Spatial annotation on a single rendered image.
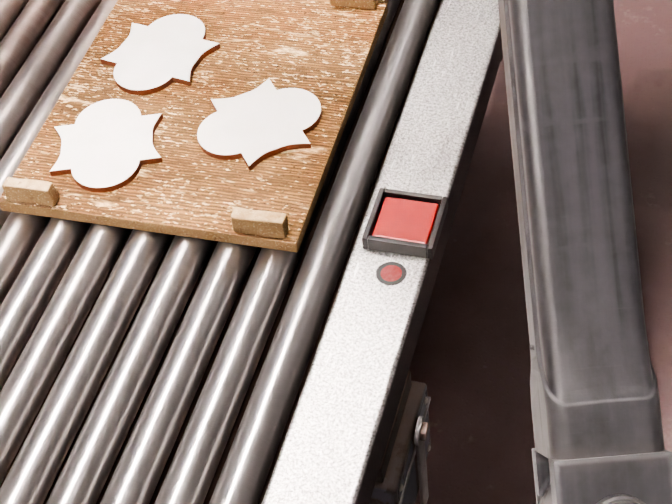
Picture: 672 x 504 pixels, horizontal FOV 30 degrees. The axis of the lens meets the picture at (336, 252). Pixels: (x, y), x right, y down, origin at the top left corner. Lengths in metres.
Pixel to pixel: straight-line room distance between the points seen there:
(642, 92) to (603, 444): 2.29
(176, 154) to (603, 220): 0.87
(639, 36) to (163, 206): 1.84
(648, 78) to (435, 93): 1.47
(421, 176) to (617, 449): 0.81
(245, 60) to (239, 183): 0.21
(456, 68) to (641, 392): 0.94
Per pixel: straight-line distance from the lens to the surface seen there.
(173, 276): 1.33
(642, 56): 2.98
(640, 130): 2.80
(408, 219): 1.33
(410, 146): 1.43
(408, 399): 1.31
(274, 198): 1.36
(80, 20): 1.71
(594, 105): 0.64
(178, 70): 1.53
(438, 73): 1.52
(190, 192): 1.39
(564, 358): 0.62
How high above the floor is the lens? 1.91
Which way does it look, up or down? 48 degrees down
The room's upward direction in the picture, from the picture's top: 8 degrees counter-clockwise
